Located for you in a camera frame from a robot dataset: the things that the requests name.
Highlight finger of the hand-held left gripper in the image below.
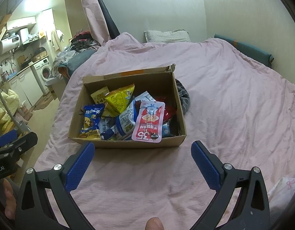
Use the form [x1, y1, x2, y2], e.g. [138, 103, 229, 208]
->
[0, 129, 19, 147]
[0, 132, 38, 163]

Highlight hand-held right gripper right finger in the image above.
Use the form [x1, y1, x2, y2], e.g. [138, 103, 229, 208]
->
[188, 141, 271, 230]

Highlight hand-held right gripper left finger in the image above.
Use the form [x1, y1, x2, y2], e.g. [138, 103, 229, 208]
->
[16, 142, 95, 230]

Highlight brown cardboard box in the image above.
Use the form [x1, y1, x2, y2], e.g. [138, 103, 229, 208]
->
[68, 63, 187, 149]

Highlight navy snack packet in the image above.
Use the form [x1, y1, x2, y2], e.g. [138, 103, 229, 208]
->
[100, 127, 118, 140]

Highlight blue cartoon snack packet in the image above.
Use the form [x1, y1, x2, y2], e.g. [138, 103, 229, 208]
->
[79, 103, 105, 140]

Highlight silver printed snack packet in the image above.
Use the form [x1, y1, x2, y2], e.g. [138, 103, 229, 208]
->
[99, 116, 117, 131]

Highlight light blue snack packet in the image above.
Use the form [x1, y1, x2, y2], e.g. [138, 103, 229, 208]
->
[161, 122, 172, 137]

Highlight blue white snack packet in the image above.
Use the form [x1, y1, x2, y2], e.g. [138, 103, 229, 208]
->
[116, 100, 139, 140]

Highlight red snack packet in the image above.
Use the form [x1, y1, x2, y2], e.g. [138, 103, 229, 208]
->
[154, 95, 177, 121]

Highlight red pink snack pouch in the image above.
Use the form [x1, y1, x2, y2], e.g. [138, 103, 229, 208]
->
[131, 101, 166, 143]

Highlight yellow snack packet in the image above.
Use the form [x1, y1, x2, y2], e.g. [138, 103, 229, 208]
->
[105, 83, 135, 118]

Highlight person's left hand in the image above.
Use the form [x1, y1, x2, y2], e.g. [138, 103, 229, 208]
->
[1, 179, 18, 220]

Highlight person's right hand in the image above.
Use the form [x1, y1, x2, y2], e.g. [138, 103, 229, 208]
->
[146, 217, 165, 230]

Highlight pale yellow blanket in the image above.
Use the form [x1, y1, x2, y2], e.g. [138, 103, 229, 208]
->
[0, 88, 20, 125]

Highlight brown floor mat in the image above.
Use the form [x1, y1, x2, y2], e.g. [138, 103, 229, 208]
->
[33, 92, 58, 111]

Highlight white base cabinet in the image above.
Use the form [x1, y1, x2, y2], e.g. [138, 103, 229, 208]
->
[7, 67, 44, 111]

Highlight white storage bin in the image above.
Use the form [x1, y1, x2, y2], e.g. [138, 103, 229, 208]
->
[44, 76, 67, 101]

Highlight pink duvet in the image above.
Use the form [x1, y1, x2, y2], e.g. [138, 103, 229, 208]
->
[34, 32, 295, 230]

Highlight dark grey checked cloth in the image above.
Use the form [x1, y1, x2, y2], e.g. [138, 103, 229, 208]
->
[174, 79, 191, 118]

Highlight white washing machine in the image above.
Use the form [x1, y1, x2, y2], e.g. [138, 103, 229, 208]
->
[32, 57, 52, 94]

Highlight white bow print cloth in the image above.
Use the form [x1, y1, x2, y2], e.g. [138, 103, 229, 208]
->
[268, 177, 295, 212]

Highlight cardboard boxes on washer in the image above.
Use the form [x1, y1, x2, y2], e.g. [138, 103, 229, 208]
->
[31, 48, 48, 63]

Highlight pale clothes pile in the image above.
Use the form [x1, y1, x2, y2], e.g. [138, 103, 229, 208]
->
[51, 47, 76, 77]

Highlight white water heater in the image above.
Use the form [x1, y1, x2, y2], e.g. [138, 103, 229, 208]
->
[0, 27, 30, 53]

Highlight blue jeans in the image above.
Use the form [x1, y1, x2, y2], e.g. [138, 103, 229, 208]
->
[60, 48, 96, 77]

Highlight hanging cream towel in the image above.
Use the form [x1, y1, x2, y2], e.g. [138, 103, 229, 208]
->
[50, 28, 66, 52]

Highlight dark clothes pile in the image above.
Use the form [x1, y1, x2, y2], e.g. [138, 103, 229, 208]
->
[70, 29, 100, 51]

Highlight teal cushion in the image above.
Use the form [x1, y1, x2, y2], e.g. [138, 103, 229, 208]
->
[213, 34, 275, 69]

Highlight grey pillow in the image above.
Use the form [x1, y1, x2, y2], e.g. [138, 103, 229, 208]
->
[144, 29, 192, 44]

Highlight pink curtain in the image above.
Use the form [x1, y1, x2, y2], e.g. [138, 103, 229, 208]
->
[79, 0, 108, 46]

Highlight black panel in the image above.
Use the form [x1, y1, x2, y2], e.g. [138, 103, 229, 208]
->
[88, 0, 121, 39]

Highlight metal stair rail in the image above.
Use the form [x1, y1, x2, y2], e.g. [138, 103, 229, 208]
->
[0, 79, 29, 133]

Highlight white wall cabinet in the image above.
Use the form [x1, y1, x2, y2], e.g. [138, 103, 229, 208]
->
[6, 16, 38, 31]

